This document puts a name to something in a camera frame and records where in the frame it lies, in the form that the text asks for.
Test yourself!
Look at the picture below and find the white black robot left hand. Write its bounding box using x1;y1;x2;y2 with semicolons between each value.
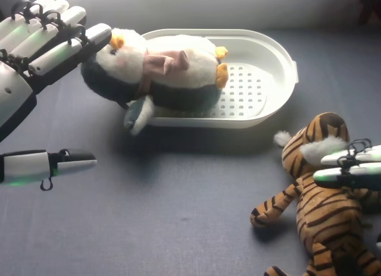
0;0;113;191

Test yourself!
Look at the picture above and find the grey white penguin plush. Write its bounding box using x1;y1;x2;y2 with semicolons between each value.
80;27;230;137

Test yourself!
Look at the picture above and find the orange striped tiger plush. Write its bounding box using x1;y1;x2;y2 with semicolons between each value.
249;111;381;276

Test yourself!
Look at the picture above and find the white oval plastic tray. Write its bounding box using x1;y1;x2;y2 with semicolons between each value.
139;28;298;130

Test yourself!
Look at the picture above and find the grey table cloth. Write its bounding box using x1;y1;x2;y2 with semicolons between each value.
0;27;381;276

